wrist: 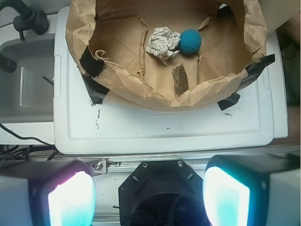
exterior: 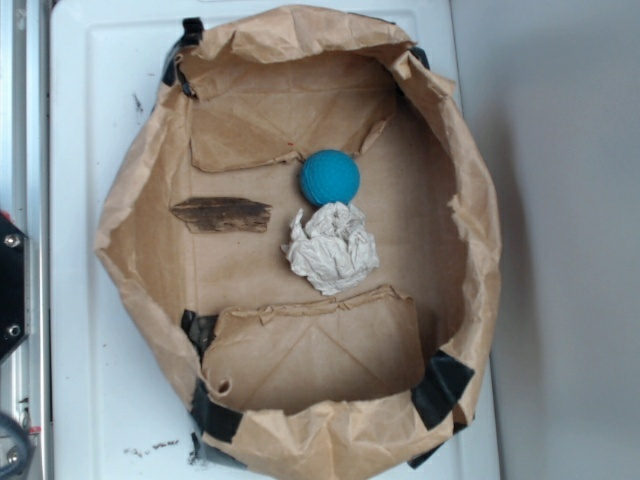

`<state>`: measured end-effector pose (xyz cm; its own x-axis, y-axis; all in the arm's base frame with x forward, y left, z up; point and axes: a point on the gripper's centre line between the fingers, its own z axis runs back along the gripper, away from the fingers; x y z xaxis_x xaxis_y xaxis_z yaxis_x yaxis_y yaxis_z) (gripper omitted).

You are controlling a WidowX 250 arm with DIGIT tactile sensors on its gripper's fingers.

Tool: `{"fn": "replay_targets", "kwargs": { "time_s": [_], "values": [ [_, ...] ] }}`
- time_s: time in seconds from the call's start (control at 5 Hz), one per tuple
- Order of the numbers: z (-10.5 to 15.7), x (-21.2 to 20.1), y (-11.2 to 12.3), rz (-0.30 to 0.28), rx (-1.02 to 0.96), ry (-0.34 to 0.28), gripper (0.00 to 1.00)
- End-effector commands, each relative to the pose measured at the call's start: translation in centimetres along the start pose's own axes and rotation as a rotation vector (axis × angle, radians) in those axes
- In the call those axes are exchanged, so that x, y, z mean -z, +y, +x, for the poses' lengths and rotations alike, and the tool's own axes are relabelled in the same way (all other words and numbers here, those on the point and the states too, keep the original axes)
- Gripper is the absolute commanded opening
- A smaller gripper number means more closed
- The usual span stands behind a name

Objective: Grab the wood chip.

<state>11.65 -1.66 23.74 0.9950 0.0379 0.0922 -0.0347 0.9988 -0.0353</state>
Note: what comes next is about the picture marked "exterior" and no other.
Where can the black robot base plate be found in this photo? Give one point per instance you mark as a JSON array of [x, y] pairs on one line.
[[12, 287]]

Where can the white plastic tray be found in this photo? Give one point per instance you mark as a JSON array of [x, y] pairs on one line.
[[115, 416]]

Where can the crumpled white paper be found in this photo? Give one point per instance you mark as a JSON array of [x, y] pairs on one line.
[[332, 249]]

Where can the aluminium frame rail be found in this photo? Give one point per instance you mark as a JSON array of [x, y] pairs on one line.
[[26, 432]]

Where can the blue foam ball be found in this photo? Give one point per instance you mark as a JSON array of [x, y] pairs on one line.
[[329, 176]]

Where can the brown paper bag tray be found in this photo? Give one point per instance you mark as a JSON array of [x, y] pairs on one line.
[[278, 377]]

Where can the dark brown wood chip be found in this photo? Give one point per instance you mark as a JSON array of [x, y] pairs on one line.
[[223, 214]]

